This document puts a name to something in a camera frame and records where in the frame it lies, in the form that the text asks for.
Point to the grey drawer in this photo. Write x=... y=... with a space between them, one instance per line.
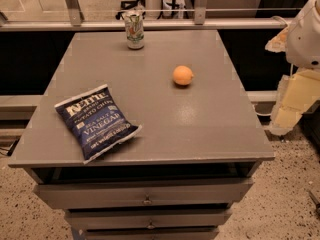
x=202 y=233
x=148 y=219
x=145 y=193

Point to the bottom grey drawer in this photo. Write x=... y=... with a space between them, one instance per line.
x=202 y=233

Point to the top grey drawer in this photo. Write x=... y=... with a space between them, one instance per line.
x=145 y=193

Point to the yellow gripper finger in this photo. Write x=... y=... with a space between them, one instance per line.
x=295 y=95
x=278 y=43

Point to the grey drawer cabinet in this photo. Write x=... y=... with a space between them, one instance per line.
x=205 y=130

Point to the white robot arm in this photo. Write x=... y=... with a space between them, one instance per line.
x=303 y=39

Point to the middle grey drawer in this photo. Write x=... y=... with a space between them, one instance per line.
x=148 y=219

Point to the orange fruit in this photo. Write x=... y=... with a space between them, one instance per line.
x=182 y=75

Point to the white drink can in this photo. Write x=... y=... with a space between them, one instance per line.
x=134 y=29

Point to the blue potato chips bag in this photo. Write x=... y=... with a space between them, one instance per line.
x=96 y=122

